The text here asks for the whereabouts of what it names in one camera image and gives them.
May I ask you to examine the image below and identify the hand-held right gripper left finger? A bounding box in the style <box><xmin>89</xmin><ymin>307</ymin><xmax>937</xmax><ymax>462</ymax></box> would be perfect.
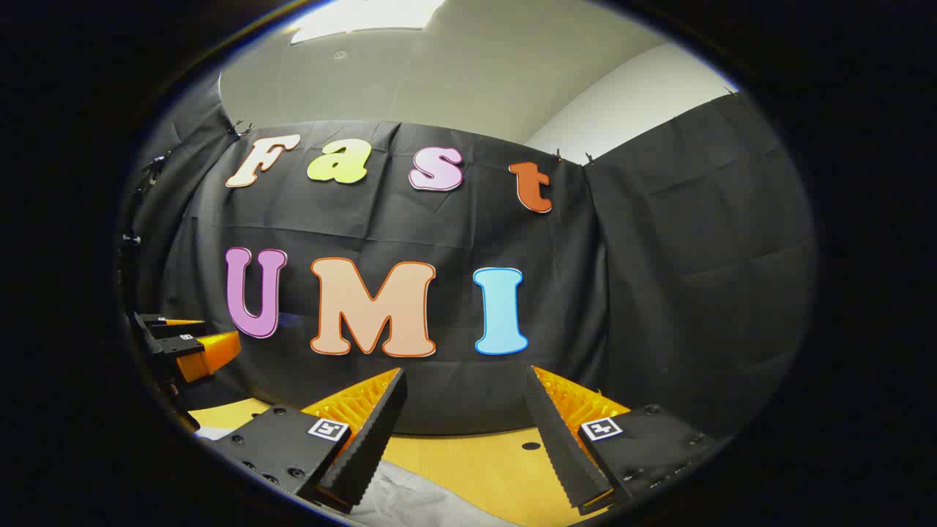
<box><xmin>209</xmin><ymin>367</ymin><xmax>408</xmax><ymax>513</ymax></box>

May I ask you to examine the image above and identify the ceiling light panel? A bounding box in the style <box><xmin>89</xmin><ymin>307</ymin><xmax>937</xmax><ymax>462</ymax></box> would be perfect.
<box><xmin>289</xmin><ymin>0</ymin><xmax>447</xmax><ymax>46</ymax></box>

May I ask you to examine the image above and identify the black backdrop cloth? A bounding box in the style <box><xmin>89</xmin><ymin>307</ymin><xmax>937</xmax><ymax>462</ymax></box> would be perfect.
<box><xmin>117</xmin><ymin>70</ymin><xmax>819</xmax><ymax>440</ymax></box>

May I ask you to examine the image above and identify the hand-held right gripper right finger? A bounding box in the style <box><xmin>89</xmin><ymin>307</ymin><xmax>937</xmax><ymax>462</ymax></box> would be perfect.
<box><xmin>526</xmin><ymin>366</ymin><xmax>733</xmax><ymax>515</ymax></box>

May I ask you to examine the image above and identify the grey zip-neck sweatshirt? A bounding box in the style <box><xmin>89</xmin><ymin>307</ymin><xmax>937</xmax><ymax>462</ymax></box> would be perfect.
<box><xmin>351</xmin><ymin>465</ymin><xmax>528</xmax><ymax>527</ymax></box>

